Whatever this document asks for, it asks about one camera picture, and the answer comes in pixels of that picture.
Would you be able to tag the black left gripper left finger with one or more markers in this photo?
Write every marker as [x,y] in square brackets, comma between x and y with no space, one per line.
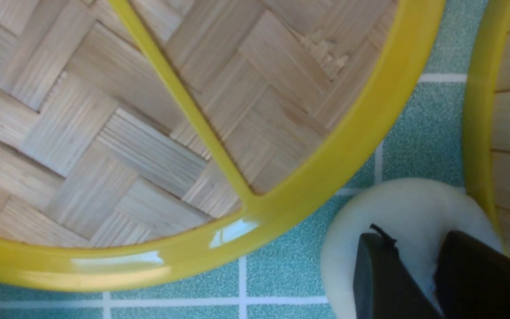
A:
[382,286]

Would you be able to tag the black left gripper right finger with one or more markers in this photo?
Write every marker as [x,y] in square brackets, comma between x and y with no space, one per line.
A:
[473,280]

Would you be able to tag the white bun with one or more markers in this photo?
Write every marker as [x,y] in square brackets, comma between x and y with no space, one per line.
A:
[418,214]

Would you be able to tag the yellow rimmed bamboo steamer tray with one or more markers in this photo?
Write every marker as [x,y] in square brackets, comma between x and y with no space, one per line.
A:
[486,119]

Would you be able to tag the yellow rimmed bamboo steamer lid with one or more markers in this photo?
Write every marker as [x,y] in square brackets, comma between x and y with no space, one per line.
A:
[262,217]

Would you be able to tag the green checkered tablecloth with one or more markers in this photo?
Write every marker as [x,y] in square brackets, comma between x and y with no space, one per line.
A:
[281,279]

